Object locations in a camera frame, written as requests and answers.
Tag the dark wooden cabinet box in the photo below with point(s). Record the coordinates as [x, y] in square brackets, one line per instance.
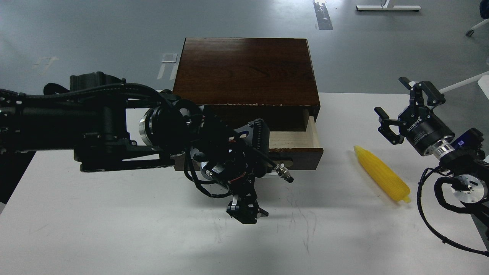
[242, 79]

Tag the white table leg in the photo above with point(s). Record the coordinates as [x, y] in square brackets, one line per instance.
[464, 82]

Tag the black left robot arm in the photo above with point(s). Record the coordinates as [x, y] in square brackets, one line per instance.
[113, 125]

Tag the white chair leg with caster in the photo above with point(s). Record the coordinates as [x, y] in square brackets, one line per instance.
[471, 31]

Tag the grey floor tape strip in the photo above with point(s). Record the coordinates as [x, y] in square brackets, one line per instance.
[322, 15]

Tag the wooden drawer with white handle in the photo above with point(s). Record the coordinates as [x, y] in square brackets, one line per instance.
[293, 135]

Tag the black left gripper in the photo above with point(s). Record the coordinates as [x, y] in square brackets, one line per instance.
[237, 176]

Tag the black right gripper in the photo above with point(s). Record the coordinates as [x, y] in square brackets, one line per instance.
[421, 129]

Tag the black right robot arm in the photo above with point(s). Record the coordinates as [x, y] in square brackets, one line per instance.
[463, 183]

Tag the yellow plastic corn cob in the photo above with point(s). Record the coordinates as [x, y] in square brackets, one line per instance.
[385, 178]

